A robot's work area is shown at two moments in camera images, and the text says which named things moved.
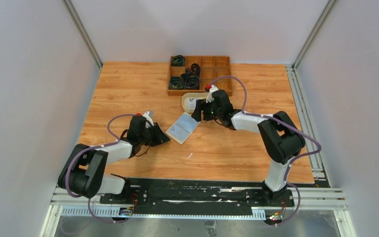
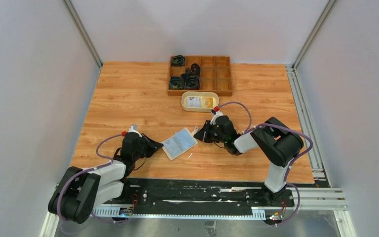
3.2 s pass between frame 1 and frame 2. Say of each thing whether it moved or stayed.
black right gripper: moved
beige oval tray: stayed
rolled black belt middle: stayed
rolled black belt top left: stayed
